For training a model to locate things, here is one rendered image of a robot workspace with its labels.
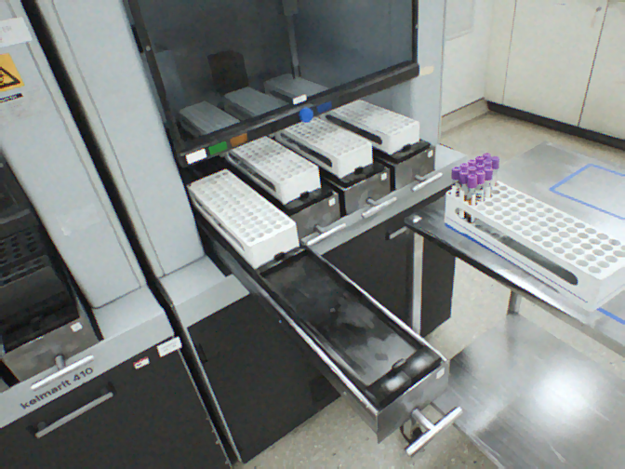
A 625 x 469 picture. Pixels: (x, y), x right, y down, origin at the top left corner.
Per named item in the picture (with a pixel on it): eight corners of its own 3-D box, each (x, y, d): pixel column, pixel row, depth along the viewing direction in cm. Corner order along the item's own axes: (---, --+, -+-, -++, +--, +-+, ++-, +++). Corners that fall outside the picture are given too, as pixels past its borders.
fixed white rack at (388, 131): (320, 126, 133) (317, 104, 130) (347, 114, 137) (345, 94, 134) (390, 159, 113) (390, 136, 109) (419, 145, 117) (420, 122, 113)
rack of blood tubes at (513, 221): (442, 221, 88) (444, 193, 84) (480, 201, 91) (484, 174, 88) (591, 313, 66) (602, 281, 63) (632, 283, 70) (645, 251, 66)
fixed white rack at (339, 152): (274, 143, 127) (271, 122, 123) (304, 131, 131) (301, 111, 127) (340, 182, 106) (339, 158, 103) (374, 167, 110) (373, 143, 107)
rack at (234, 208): (192, 208, 105) (185, 185, 101) (232, 192, 109) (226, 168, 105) (256, 274, 84) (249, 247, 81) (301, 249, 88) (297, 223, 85)
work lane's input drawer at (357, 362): (188, 229, 111) (177, 197, 105) (238, 207, 116) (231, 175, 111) (400, 471, 60) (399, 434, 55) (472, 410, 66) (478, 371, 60)
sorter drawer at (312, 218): (178, 148, 149) (169, 122, 143) (216, 133, 154) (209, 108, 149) (302, 254, 98) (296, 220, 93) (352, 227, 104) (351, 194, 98)
